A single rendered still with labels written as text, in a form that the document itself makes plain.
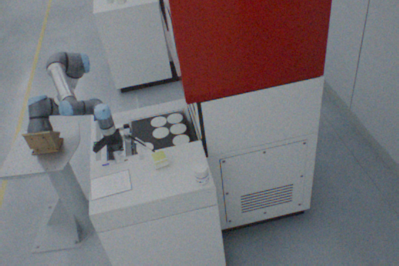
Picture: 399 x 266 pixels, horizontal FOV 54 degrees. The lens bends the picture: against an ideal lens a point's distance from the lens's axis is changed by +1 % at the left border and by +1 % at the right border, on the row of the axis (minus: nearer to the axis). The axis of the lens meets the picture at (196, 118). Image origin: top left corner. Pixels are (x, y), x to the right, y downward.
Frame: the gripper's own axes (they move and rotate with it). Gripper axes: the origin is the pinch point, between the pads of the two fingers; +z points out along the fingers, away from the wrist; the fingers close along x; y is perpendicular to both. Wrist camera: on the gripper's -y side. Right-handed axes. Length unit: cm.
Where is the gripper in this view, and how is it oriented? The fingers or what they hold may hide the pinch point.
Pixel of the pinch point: (114, 160)
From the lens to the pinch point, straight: 214.9
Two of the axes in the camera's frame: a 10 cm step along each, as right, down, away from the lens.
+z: 1.2, 7.9, 6.0
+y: 9.7, -2.1, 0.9
